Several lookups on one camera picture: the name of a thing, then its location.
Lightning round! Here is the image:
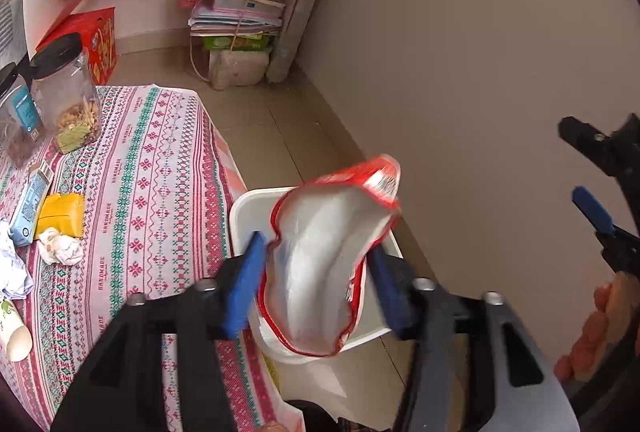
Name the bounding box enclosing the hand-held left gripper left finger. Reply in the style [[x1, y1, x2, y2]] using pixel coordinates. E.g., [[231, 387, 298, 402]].
[[50, 232, 268, 432]]

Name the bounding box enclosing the green cardboard box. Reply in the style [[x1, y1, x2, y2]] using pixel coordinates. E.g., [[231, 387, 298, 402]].
[[202, 33, 273, 53]]

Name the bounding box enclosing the blue drink carton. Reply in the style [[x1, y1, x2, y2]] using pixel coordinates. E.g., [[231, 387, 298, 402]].
[[9, 160, 55, 247]]

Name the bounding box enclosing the yellow packet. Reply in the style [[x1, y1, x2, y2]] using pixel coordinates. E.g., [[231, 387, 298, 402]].
[[37, 192, 85, 238]]

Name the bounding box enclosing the tied stack of papers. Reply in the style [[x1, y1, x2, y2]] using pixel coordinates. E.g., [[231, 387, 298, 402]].
[[188, 0, 287, 35]]

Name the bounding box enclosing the red cardboard box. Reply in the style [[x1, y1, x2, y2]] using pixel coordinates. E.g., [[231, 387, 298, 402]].
[[36, 7, 118, 85]]

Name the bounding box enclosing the clear jar with blue label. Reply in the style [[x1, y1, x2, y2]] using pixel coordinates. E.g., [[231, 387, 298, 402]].
[[0, 64, 47, 170]]

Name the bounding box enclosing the white paper cup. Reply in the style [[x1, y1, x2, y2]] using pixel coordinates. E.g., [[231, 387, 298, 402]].
[[0, 294, 33, 361]]

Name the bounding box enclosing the crumpled white tissue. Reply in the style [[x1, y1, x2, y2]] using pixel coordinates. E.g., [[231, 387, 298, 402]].
[[37, 227, 86, 265]]

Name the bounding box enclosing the white plastic trash bin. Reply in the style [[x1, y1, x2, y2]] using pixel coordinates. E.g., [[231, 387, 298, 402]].
[[229, 186, 406, 365]]

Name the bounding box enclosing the crumpled white wrapper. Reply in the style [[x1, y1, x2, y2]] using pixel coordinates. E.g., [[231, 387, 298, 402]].
[[0, 218, 35, 300]]

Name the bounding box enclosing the red and white snack bag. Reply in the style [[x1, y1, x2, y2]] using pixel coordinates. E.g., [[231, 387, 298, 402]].
[[257, 154, 402, 358]]

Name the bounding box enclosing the white plastic bag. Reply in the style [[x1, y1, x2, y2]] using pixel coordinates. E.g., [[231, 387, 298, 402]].
[[208, 48, 271, 90]]

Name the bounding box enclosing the person's right hand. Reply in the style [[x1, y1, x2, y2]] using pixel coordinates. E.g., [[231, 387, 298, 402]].
[[554, 272, 640, 384]]

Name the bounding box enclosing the striped grey armrest cover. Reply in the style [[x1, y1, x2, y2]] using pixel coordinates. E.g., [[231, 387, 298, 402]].
[[0, 0, 25, 63]]

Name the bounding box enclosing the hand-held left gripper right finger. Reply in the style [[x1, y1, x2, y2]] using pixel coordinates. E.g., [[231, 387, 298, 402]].
[[369, 244, 581, 432]]

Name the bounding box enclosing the patterned red green tablecloth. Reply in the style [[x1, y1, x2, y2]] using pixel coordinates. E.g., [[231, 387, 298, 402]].
[[0, 83, 306, 432]]

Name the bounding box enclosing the clear jar with mixed nuts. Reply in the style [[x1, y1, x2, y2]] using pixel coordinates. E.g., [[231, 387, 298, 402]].
[[30, 32, 103, 155]]

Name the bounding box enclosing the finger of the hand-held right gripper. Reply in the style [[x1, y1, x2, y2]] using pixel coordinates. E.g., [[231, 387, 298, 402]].
[[558, 112, 640, 193], [572, 186, 640, 273]]

